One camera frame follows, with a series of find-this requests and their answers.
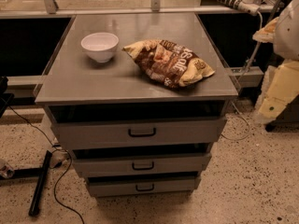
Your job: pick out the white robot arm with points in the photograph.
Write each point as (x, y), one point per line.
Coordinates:
(283, 33)

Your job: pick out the grey middle drawer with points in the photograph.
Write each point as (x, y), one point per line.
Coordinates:
(144, 165)

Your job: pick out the grey drawer cabinet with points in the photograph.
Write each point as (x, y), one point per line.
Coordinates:
(104, 110)

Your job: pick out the grey top drawer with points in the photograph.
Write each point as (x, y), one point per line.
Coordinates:
(133, 133)

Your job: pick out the white power strip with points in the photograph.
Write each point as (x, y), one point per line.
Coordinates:
(247, 6)

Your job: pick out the black metal bar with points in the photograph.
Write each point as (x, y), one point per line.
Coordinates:
(34, 207)

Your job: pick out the brown yellow chip bag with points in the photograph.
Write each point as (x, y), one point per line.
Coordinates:
(168, 63)

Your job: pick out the grey drawer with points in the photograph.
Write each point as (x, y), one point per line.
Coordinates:
(133, 133)
(146, 186)
(144, 165)

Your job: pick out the white ceramic bowl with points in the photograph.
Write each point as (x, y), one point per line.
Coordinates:
(100, 47)

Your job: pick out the grey bottom drawer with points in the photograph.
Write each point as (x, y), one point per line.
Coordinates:
(146, 186)

